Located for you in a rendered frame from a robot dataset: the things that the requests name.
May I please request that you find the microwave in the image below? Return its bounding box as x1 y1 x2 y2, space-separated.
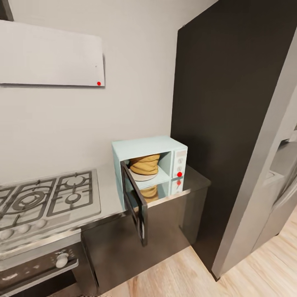
112 135 188 247

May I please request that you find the popcorn bag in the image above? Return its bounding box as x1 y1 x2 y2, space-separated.
130 153 160 175

